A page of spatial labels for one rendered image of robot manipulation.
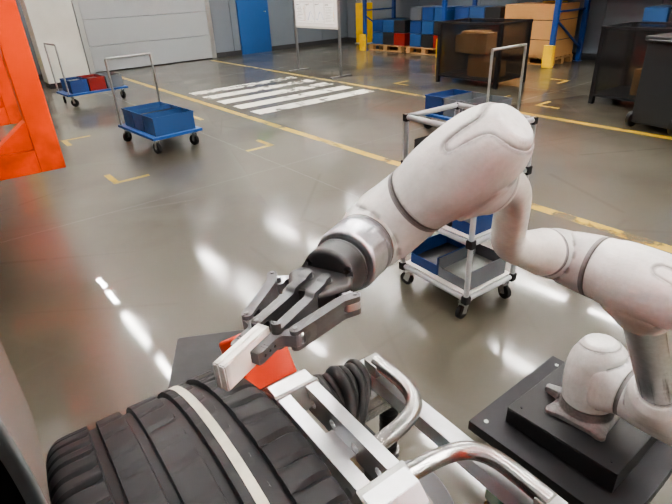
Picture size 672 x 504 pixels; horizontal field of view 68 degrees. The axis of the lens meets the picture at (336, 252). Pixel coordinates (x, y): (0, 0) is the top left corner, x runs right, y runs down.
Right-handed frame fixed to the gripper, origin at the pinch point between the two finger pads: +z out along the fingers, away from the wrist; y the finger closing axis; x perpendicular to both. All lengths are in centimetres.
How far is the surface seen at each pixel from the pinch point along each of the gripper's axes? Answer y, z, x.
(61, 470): 14.3, 13.3, -9.8
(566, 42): 105, -1128, -88
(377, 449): -10.8, -7.1, -14.8
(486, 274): 21, -207, -106
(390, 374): -2.0, -30.5, -25.8
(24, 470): 43, 8, -32
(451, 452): -15.9, -19.7, -25.8
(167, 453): 5.3, 7.4, -8.8
